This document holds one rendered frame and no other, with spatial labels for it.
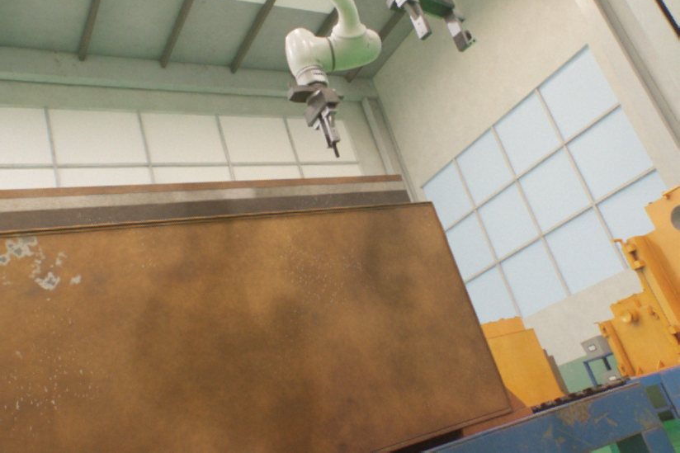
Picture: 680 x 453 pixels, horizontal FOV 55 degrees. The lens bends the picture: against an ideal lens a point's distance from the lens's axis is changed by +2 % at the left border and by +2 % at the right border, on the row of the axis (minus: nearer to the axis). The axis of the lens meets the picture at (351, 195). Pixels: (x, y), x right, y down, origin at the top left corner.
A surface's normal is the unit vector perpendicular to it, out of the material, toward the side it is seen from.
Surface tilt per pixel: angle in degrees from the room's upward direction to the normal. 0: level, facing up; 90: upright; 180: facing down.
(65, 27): 180
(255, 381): 90
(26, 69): 90
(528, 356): 90
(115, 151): 90
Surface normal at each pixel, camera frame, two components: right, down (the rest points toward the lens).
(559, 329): -0.83, 0.04
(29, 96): 0.48, -0.48
